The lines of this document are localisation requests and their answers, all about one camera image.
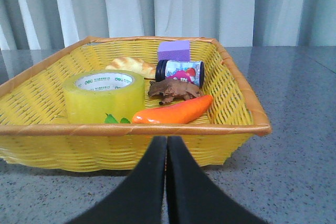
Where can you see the yellow woven plastic basket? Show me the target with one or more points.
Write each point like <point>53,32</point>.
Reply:
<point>35,131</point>

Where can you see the grey pleated curtain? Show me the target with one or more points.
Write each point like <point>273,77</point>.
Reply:
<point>53,24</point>

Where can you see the toy croissant bread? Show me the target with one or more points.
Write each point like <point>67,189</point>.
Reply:
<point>137,65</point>

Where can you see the yellow clear packing tape roll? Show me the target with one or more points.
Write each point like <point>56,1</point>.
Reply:
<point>103,96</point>

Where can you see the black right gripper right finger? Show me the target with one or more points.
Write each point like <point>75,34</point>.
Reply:
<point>192,197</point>

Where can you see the brown toy boar figure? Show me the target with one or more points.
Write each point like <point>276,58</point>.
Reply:
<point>170,89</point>

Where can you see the orange toy carrot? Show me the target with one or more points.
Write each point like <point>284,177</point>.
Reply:
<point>179,113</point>

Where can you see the small labelled jar black lid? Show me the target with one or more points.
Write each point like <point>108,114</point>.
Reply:
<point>188,71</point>

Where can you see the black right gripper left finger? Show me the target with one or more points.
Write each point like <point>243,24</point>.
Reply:
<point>138,199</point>

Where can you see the purple foam block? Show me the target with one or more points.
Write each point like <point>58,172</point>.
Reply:
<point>178,50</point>

